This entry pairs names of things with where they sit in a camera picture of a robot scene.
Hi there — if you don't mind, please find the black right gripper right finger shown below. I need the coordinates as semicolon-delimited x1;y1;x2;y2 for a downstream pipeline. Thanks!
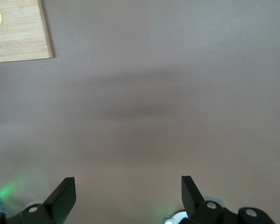
179;175;275;224

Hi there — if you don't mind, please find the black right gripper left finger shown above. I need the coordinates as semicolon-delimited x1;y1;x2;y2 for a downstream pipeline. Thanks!
7;177;77;224

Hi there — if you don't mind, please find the bamboo cutting board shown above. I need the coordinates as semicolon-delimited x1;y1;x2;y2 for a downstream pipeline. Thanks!
0;0;55;63

